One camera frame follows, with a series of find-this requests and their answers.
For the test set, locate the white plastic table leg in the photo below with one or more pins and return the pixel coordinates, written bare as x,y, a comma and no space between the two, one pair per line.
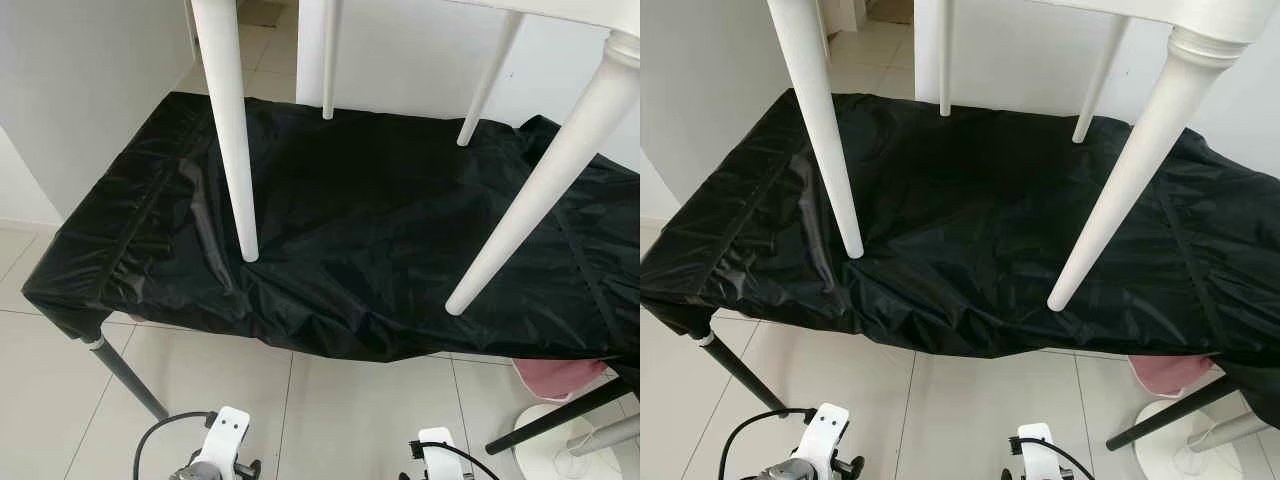
560,170
1140,170
946,55
490,80
820,130
230,130
330,60
1100,80

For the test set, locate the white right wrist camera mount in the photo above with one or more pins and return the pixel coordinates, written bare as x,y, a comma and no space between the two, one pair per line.
1038,452
438,455

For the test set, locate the pink cushion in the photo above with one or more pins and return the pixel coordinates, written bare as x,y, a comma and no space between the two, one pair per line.
1170,375
555,378

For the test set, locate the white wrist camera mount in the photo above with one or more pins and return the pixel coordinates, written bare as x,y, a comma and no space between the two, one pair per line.
225,435
438,455
1038,452
825,432

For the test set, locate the white round floor base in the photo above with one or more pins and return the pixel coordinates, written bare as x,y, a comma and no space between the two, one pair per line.
1160,450
540,450

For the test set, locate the white plastic pipe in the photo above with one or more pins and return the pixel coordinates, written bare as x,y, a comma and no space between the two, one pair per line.
1230,432
605,435

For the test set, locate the white door frame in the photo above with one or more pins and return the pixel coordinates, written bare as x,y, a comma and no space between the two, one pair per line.
845,12

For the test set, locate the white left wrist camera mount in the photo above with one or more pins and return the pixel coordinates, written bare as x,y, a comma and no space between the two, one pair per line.
225,435
825,432

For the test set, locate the black table cloth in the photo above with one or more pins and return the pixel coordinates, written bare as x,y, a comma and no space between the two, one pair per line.
980,230
380,230

